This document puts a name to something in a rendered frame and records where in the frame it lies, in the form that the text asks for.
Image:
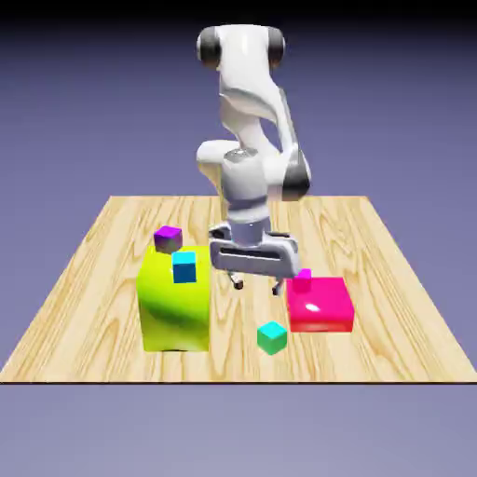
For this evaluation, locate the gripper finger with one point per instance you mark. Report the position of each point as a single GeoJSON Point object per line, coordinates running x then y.
{"type": "Point", "coordinates": [236, 282]}
{"type": "Point", "coordinates": [277, 287]}

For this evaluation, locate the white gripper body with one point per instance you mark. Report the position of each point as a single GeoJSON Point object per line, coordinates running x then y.
{"type": "Point", "coordinates": [253, 257]}

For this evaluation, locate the small green cube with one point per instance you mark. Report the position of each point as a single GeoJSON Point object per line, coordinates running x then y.
{"type": "Point", "coordinates": [272, 337]}

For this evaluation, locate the large yellow-green box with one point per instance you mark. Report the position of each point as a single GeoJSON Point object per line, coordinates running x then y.
{"type": "Point", "coordinates": [175, 298]}

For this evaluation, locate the small purple cube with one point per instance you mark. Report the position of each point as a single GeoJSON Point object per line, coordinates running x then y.
{"type": "Point", "coordinates": [168, 238]}

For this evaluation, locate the large pink box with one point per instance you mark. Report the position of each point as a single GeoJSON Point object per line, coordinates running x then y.
{"type": "Point", "coordinates": [320, 303]}

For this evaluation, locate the small magenta cube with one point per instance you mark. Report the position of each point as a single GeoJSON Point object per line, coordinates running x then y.
{"type": "Point", "coordinates": [302, 281]}

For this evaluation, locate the small blue cube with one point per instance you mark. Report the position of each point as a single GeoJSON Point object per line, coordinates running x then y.
{"type": "Point", "coordinates": [184, 267]}

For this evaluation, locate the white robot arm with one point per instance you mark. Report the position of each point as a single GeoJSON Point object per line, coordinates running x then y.
{"type": "Point", "coordinates": [244, 111]}

